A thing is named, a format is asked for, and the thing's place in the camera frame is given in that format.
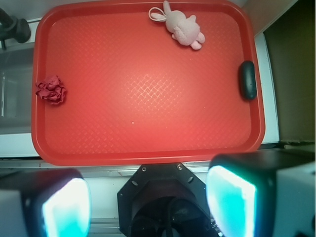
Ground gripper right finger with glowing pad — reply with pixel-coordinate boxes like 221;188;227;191
206;149;316;237

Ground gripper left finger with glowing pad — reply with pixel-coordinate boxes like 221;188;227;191
0;168;91;237

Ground pink plush bunny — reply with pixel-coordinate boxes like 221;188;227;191
148;0;205;50

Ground black oval case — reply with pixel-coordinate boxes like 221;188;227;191
238;60;257;100

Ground crumpled red cloth flower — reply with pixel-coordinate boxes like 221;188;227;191
36;75;67;105

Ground red plastic tray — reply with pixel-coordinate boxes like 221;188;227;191
32;0;265;166

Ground dark brown cardboard box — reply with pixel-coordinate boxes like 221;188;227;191
264;0;316;143

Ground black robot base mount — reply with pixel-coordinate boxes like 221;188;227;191
117;163;219;237

